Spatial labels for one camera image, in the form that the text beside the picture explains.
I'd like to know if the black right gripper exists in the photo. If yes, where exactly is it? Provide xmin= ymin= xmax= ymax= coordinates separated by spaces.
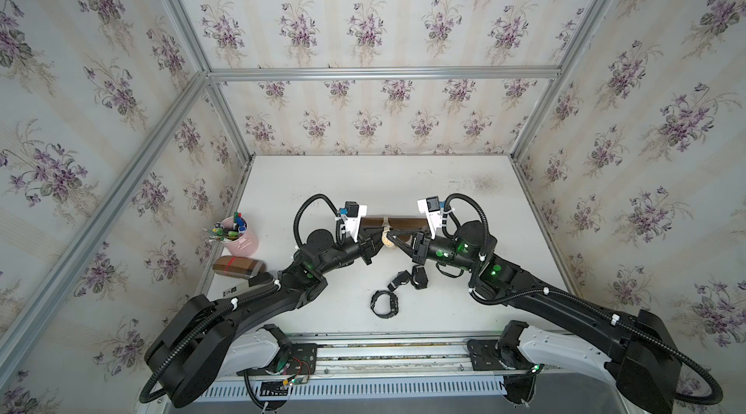
xmin=389 ymin=226 xmax=482 ymax=277

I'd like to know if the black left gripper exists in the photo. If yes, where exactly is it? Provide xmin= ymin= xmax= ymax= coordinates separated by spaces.
xmin=317 ymin=225 xmax=392 ymax=280

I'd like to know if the brown wooden watch stand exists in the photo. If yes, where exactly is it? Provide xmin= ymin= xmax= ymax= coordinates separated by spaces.
xmin=359 ymin=216 xmax=429 ymax=233

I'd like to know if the beige band smartwatch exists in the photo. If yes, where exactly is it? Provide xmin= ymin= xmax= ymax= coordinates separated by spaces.
xmin=382 ymin=229 xmax=396 ymax=249

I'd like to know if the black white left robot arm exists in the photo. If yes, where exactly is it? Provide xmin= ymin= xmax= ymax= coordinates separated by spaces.
xmin=139 ymin=227 xmax=384 ymax=408

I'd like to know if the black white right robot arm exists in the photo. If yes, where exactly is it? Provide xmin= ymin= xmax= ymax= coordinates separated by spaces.
xmin=386 ymin=221 xmax=682 ymax=413

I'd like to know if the black square digital watch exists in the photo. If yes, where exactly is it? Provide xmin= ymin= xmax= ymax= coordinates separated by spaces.
xmin=411 ymin=264 xmax=429 ymax=290

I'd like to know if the pink pen cup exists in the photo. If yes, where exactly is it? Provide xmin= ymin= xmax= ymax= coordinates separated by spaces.
xmin=205 ymin=212 xmax=260 ymax=258

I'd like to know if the brown plaid case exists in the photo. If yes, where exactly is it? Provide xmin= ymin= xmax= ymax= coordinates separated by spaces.
xmin=212 ymin=256 xmax=267 ymax=279

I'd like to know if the white grey stapler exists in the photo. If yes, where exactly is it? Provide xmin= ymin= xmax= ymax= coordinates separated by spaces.
xmin=221 ymin=273 xmax=275 ymax=300

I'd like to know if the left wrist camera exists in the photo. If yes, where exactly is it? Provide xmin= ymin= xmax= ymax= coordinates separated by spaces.
xmin=338 ymin=201 xmax=367 ymax=242

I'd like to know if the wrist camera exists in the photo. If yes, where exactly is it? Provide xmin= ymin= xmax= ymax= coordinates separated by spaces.
xmin=417 ymin=196 xmax=447 ymax=239
xmin=338 ymin=201 xmax=367 ymax=242

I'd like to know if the dark grey strap watch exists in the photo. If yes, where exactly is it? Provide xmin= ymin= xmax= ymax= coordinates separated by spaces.
xmin=387 ymin=270 xmax=412 ymax=293

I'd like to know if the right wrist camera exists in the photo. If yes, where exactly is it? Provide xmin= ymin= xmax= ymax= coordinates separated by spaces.
xmin=417 ymin=196 xmax=447 ymax=239

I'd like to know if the black round bracelet watch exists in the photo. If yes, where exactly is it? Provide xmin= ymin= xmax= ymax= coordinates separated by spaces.
xmin=369 ymin=290 xmax=399 ymax=320

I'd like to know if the aluminium mounting rail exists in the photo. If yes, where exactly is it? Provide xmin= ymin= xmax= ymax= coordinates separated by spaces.
xmin=148 ymin=331 xmax=543 ymax=383

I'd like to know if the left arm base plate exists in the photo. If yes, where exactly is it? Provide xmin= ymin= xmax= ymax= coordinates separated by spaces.
xmin=238 ymin=343 xmax=319 ymax=378

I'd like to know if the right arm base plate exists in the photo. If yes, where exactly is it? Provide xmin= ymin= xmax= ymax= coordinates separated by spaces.
xmin=466 ymin=338 xmax=512 ymax=371

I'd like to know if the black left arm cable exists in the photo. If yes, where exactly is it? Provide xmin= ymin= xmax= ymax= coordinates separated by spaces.
xmin=138 ymin=193 xmax=342 ymax=404

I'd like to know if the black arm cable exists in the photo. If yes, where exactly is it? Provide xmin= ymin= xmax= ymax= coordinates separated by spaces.
xmin=138 ymin=193 xmax=342 ymax=404
xmin=442 ymin=192 xmax=724 ymax=406

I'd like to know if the slotted white cable duct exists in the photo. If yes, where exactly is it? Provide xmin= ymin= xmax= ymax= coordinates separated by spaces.
xmin=196 ymin=375 xmax=507 ymax=402

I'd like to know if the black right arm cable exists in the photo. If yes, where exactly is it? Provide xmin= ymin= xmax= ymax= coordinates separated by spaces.
xmin=442 ymin=192 xmax=724 ymax=406

